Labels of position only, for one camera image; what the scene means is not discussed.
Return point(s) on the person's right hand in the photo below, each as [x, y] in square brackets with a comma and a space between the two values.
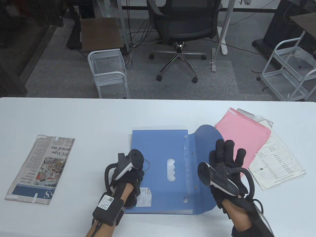
[226, 153]

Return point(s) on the person's left hand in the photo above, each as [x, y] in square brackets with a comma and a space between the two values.
[134, 177]

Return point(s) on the pink paper envelope material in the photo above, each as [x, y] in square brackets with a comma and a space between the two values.
[242, 133]

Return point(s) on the grey photo newspaper material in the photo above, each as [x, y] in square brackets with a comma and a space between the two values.
[251, 115]

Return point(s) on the white printed chart sheet material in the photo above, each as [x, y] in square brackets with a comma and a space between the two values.
[279, 163]

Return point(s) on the colour photo newspaper material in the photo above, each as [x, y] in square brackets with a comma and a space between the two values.
[42, 167]

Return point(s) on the person's left forearm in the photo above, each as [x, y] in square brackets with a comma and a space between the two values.
[98, 230]

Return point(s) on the white black left hand controller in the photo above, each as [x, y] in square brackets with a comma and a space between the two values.
[133, 159]

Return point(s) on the white black hand controller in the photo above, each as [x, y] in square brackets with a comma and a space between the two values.
[133, 159]
[219, 180]

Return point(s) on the white black right hand controller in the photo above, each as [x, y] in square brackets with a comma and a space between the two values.
[219, 180]

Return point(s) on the white desk leg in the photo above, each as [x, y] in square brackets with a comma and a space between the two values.
[226, 29]

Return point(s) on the clear plastic bag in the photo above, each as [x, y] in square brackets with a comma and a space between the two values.
[302, 55]

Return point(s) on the black mesh office chair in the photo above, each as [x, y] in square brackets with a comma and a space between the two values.
[185, 24]

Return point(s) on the brown wooden side table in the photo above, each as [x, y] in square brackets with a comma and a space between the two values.
[101, 32]

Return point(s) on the brown desk corner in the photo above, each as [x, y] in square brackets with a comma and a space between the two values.
[305, 21]

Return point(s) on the black metal stand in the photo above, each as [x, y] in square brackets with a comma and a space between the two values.
[74, 24]

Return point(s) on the white floor rail strip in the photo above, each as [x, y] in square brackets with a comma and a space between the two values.
[213, 60]

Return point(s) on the dark pedestal base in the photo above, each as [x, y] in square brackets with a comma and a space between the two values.
[276, 29]

